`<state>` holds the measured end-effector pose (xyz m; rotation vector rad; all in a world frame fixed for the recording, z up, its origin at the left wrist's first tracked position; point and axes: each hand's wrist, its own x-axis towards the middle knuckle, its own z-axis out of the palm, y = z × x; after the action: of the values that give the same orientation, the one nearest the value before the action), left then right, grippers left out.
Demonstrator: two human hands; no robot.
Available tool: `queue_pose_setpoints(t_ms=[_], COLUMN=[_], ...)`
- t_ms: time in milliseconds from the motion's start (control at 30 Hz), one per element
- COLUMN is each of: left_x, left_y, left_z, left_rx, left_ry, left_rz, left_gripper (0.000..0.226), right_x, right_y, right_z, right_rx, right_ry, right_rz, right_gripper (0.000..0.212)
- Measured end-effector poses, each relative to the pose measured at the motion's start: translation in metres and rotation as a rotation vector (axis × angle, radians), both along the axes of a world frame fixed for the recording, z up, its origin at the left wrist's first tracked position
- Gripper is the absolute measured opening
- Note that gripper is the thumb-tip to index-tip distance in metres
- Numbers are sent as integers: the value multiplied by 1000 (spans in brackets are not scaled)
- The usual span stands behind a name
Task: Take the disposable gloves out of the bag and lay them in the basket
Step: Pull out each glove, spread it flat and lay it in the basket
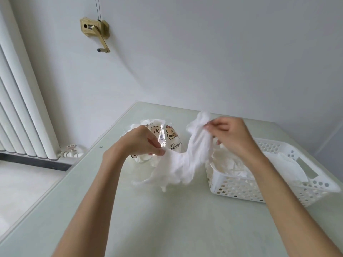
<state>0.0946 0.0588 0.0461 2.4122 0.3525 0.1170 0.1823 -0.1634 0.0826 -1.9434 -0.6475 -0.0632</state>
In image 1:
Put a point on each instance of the person's left hand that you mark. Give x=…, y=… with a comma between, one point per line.
x=136, y=144

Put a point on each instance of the person's right hand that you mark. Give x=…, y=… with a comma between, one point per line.
x=235, y=139

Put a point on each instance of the stack of white gloves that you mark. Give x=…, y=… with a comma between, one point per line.
x=235, y=164

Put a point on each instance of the clear bear-print plastic bag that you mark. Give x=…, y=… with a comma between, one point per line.
x=171, y=141

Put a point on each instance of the white cotton glove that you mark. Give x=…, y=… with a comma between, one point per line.
x=198, y=147

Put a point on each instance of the white perforated plastic basket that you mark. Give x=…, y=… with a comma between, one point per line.
x=230, y=188

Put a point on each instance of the person's left forearm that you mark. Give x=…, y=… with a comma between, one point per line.
x=88, y=214

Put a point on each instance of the person's right forearm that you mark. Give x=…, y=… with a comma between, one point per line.
x=294, y=206

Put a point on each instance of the white radiator valve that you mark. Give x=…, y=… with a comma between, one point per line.
x=71, y=152

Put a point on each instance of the white column radiator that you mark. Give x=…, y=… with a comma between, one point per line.
x=24, y=99

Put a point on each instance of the brass wall crank winch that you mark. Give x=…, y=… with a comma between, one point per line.
x=103, y=26

